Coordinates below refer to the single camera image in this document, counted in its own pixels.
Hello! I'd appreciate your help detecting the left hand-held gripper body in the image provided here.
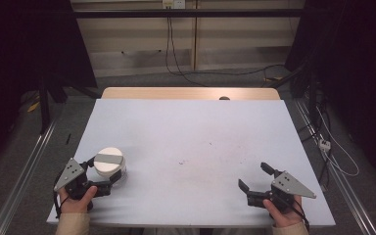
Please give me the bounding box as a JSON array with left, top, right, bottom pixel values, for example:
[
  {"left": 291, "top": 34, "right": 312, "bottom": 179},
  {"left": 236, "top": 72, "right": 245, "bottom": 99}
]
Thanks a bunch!
[{"left": 53, "top": 158, "right": 114, "bottom": 201}]

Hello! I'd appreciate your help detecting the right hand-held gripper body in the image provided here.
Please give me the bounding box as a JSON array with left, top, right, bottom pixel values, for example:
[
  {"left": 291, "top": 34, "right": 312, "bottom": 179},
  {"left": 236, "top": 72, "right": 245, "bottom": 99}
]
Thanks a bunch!
[{"left": 246, "top": 169, "right": 317, "bottom": 213}]

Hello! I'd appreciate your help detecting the white jar with grey handle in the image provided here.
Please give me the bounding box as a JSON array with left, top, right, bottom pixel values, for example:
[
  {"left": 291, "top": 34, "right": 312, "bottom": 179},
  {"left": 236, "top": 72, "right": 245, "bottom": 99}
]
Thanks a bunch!
[{"left": 92, "top": 146, "right": 127, "bottom": 179}]

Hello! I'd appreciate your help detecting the person's left hand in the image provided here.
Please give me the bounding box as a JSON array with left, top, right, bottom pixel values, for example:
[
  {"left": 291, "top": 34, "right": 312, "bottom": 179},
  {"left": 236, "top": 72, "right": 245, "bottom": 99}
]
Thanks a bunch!
[{"left": 58, "top": 185, "right": 98, "bottom": 214}]

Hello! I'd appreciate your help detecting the person's right hand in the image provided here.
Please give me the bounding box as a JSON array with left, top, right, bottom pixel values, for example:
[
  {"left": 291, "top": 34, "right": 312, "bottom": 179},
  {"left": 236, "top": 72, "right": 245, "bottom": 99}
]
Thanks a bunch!
[{"left": 262, "top": 195, "right": 304, "bottom": 228}]

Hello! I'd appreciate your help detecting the white power strip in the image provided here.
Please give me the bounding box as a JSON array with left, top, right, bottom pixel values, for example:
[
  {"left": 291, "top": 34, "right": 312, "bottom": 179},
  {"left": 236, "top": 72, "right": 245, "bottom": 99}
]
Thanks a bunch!
[{"left": 318, "top": 138, "right": 332, "bottom": 153}]

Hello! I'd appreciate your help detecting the pale blue table mat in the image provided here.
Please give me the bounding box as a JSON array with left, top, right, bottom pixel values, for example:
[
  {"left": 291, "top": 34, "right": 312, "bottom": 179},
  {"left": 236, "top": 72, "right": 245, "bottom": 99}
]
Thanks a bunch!
[{"left": 46, "top": 98, "right": 337, "bottom": 229}]

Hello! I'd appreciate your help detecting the black metal stand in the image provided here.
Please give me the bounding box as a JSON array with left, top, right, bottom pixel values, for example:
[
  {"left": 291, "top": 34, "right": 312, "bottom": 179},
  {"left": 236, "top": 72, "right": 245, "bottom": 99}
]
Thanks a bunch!
[
  {"left": 37, "top": 73, "right": 102, "bottom": 135},
  {"left": 268, "top": 61, "right": 321, "bottom": 129}
]

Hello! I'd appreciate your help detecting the yellow floor tape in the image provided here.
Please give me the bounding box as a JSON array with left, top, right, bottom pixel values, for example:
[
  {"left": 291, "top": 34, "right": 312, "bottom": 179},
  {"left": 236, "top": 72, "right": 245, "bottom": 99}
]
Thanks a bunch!
[{"left": 26, "top": 95, "right": 41, "bottom": 114}]

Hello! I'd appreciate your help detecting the wooden table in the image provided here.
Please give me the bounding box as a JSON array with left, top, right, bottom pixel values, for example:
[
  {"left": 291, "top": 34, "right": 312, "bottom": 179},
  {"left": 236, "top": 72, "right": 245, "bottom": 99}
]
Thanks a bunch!
[{"left": 101, "top": 86, "right": 281, "bottom": 101}]

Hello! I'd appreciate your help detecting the black curtain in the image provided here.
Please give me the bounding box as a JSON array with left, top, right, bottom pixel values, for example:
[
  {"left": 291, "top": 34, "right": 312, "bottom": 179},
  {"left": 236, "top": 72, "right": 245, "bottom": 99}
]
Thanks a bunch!
[
  {"left": 284, "top": 0, "right": 376, "bottom": 190},
  {"left": 0, "top": 0, "right": 98, "bottom": 177}
]

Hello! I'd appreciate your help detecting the black horizontal bar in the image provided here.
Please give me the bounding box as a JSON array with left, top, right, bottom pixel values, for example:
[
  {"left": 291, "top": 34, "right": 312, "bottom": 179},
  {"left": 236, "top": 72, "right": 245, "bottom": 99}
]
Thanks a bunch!
[{"left": 72, "top": 8, "right": 306, "bottom": 20}]

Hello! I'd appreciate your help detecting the right hand-held gripper black cable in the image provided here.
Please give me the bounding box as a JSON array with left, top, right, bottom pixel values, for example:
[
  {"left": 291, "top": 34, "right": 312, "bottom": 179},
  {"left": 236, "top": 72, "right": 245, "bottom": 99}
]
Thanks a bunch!
[{"left": 285, "top": 197, "right": 310, "bottom": 231}]

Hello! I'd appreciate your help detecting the hand-held gripper black cable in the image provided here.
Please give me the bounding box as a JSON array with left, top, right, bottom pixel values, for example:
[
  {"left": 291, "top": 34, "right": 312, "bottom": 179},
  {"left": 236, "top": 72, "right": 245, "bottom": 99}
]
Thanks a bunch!
[
  {"left": 285, "top": 197, "right": 310, "bottom": 231},
  {"left": 53, "top": 175, "right": 67, "bottom": 219}
]

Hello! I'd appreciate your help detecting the left hand-held gripper black cable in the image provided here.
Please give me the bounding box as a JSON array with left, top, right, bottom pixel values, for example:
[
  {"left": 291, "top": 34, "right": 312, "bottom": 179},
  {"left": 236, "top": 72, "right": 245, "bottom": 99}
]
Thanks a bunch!
[{"left": 53, "top": 175, "right": 67, "bottom": 219}]

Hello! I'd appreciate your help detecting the aluminium floor rail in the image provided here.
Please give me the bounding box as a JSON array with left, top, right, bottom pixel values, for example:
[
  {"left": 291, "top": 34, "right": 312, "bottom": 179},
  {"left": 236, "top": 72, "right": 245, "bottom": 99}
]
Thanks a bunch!
[
  {"left": 0, "top": 119, "right": 59, "bottom": 235},
  {"left": 294, "top": 98, "right": 376, "bottom": 235}
]

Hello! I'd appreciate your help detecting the white cable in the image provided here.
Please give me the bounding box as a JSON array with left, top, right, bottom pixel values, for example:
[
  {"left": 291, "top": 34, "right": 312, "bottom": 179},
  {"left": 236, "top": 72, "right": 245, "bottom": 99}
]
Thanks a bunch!
[{"left": 315, "top": 107, "right": 360, "bottom": 178}]

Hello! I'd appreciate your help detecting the black cable bundle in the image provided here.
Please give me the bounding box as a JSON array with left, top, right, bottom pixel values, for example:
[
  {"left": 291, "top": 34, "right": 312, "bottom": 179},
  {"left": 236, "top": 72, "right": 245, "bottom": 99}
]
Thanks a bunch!
[{"left": 300, "top": 92, "right": 333, "bottom": 185}]

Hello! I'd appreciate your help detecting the black floor cable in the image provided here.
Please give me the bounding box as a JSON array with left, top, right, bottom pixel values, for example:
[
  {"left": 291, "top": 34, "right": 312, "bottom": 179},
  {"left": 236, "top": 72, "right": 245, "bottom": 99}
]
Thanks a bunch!
[{"left": 175, "top": 64, "right": 286, "bottom": 78}]

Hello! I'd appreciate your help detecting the black hanging cable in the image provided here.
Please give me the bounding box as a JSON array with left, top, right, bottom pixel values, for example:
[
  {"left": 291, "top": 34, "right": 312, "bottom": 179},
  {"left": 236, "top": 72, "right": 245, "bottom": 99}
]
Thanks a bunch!
[{"left": 164, "top": 17, "right": 208, "bottom": 88}]

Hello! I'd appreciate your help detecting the white wall socket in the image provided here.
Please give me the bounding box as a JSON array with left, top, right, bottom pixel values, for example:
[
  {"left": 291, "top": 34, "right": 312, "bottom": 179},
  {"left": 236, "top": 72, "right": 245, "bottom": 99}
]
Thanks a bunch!
[{"left": 162, "top": 0, "right": 187, "bottom": 10}]

